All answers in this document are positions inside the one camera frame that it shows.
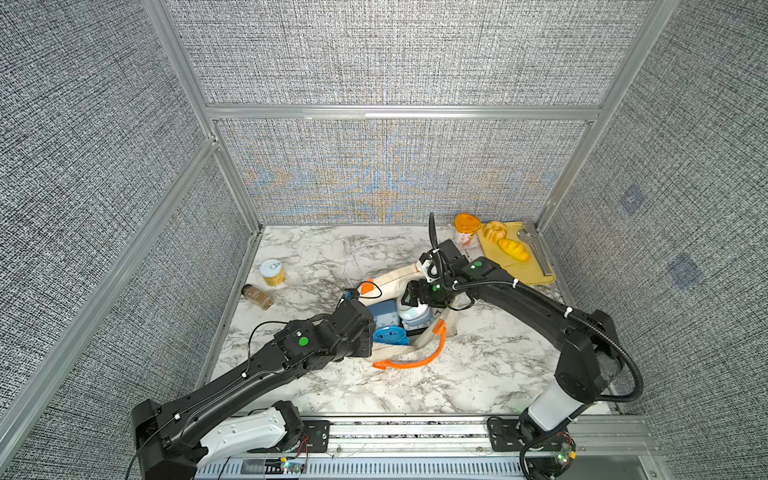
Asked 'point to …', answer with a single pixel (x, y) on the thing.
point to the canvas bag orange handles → (388, 286)
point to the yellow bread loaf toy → (514, 249)
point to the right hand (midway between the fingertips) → (411, 295)
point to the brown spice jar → (257, 296)
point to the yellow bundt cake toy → (495, 230)
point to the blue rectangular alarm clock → (385, 313)
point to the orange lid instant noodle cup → (466, 227)
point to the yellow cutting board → (529, 272)
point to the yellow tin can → (273, 272)
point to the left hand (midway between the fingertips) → (375, 338)
